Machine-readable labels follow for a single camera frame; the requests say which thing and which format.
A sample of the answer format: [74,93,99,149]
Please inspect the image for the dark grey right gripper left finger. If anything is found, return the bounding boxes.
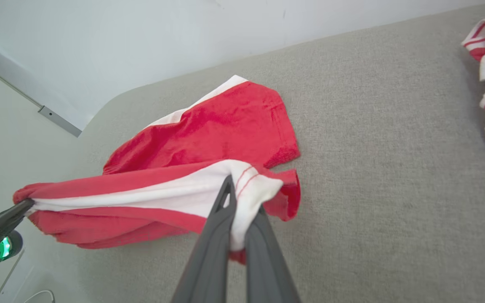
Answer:
[171,175,237,303]

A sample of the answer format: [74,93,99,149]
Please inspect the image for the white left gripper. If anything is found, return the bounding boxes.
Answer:
[0,199,36,274]

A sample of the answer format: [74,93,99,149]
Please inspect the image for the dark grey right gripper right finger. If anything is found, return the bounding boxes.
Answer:
[244,205,302,303]

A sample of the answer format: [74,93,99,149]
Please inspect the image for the red shorts with white stripes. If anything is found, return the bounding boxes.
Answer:
[13,75,301,265]

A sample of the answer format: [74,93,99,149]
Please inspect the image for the thin white cable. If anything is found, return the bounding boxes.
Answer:
[24,289,56,303]

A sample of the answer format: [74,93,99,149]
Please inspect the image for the wall baseboard strip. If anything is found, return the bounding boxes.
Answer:
[0,56,83,138]

